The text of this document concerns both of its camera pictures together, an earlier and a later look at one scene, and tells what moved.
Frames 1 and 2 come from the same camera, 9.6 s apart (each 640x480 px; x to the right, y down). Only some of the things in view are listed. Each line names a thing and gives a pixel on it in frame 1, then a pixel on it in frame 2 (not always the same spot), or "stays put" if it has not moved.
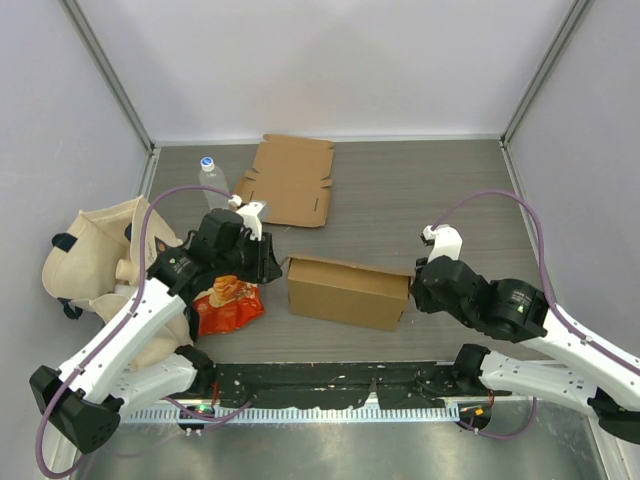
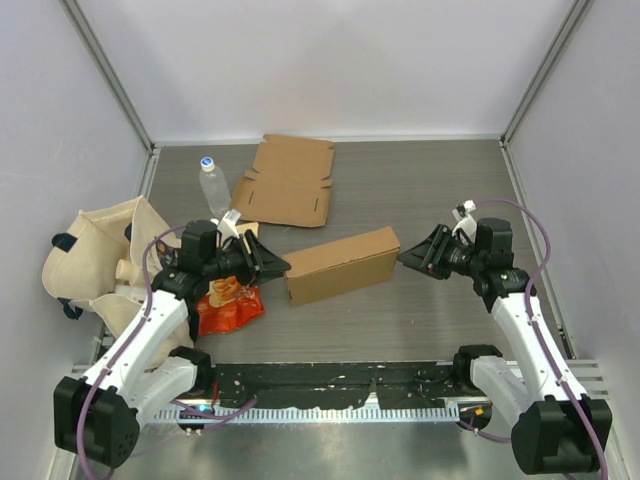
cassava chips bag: [229, 305] stays put
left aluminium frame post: [110, 74] stays put
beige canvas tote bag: [81, 264] stays put
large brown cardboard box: [345, 293] -> [341, 266]
